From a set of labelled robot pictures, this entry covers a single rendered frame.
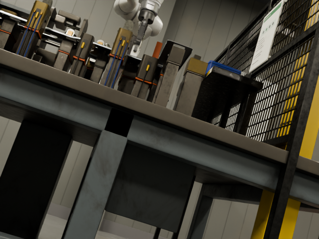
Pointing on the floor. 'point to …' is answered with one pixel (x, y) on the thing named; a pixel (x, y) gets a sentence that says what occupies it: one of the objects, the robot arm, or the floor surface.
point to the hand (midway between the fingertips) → (134, 52)
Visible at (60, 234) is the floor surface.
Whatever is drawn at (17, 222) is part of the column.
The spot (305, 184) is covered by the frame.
